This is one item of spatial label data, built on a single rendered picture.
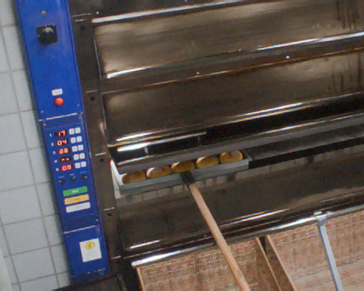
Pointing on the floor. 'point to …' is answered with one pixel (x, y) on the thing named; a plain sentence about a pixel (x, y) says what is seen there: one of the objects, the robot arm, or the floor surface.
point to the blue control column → (48, 67)
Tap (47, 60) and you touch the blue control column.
